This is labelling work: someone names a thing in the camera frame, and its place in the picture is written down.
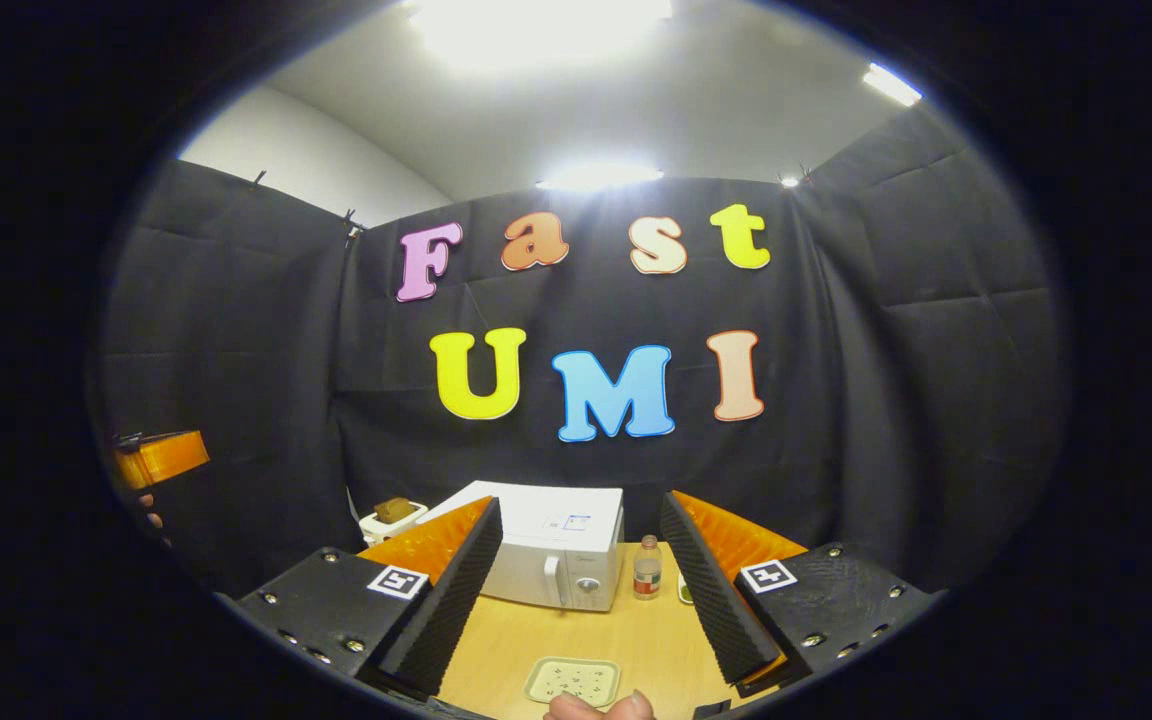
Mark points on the clear bottle with red label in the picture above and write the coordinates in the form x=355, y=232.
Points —
x=647, y=570

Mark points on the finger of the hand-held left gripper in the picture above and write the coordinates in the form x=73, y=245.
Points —
x=161, y=458

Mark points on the white toaster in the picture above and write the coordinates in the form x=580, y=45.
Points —
x=381, y=528

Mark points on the white microwave oven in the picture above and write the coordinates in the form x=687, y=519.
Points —
x=561, y=550

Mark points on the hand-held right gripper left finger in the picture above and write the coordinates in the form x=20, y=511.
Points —
x=441, y=620

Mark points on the small white dotted tray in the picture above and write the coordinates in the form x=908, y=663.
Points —
x=573, y=680

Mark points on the white divided plate of beans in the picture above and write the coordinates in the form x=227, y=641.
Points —
x=685, y=590

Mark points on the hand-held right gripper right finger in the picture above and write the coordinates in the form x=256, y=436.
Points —
x=711, y=610

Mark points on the large ceiling light panel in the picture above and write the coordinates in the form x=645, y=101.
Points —
x=536, y=25

